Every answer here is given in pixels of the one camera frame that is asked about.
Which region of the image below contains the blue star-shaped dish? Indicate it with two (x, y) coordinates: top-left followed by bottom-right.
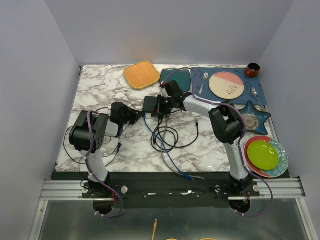
(238, 101), (271, 136)

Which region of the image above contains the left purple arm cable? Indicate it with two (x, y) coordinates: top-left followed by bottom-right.
(84, 107), (125, 219)

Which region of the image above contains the blue placemat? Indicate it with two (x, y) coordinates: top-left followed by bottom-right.
(191, 67), (267, 106)

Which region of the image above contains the teal patterned plate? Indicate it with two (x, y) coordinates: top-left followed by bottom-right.
(262, 136), (289, 178)

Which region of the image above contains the black mounting base plate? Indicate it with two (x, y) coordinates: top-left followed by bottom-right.
(51, 170), (293, 210)

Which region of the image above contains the blue ethernet cable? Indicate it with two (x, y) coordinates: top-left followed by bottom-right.
(142, 112), (195, 181)

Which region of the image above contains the silver fork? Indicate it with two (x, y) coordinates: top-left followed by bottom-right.
(199, 72), (209, 95)

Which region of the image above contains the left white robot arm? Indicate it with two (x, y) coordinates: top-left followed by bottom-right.
(69, 102), (144, 198)

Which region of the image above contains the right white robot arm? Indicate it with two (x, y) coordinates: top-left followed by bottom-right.
(143, 80), (251, 196)

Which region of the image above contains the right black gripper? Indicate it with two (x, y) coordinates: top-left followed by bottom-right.
(151, 94), (175, 118)

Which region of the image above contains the black network switch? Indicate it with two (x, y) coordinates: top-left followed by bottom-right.
(142, 96), (156, 113)

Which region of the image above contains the aluminium rail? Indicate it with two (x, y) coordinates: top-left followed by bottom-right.
(40, 178), (306, 201)

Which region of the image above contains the thin black power cord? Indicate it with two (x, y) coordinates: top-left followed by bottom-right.
(62, 124), (123, 169)

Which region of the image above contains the lime green plate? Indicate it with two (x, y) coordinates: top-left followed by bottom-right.
(247, 140), (279, 170)

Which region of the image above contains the yellow ethernet cable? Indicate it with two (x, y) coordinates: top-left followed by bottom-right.
(151, 218), (159, 240)

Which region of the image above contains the teal square plate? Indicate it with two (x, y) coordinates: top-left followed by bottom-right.
(159, 68), (191, 93)

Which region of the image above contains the orange woven square mat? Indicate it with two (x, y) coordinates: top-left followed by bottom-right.
(123, 61), (160, 90)

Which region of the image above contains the black ethernet cable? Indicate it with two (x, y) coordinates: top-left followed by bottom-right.
(150, 115), (200, 153)

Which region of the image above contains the silver spoon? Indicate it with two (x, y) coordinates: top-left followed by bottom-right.
(250, 87), (266, 112)

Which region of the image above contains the red lacquer cup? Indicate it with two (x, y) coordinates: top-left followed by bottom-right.
(245, 63), (261, 78)

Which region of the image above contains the pink and cream plate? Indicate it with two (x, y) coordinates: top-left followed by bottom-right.
(209, 71), (245, 100)

